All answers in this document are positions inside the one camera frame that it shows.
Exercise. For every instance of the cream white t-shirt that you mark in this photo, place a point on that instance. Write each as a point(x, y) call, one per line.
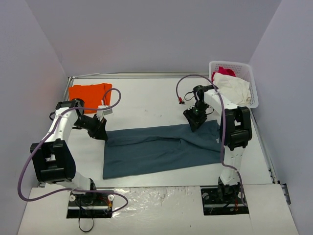
point(233, 88)

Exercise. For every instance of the red t-shirt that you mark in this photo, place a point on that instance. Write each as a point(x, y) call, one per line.
point(224, 71)

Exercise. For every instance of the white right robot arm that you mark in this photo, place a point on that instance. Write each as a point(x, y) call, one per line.
point(235, 132)

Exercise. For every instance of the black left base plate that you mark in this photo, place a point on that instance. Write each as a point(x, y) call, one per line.
point(90, 205)

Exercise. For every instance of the folded orange t-shirt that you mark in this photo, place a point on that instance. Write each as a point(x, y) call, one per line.
point(92, 95)

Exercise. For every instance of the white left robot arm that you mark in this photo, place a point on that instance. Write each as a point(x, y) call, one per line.
point(52, 160)

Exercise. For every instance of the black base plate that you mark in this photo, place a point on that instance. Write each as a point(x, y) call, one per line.
point(90, 205)
point(213, 205)

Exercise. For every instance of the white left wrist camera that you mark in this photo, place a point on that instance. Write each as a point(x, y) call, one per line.
point(102, 111)

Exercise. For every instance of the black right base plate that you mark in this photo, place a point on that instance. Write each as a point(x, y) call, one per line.
point(213, 205)

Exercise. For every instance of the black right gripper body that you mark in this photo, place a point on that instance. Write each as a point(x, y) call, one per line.
point(193, 117)

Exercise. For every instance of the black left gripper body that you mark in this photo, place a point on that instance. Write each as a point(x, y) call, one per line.
point(97, 127)

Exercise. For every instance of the white plastic laundry basket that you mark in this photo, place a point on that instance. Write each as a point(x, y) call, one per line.
point(242, 71)

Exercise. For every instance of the blue-grey t-shirt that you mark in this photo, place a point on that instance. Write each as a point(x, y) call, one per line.
point(138, 151)

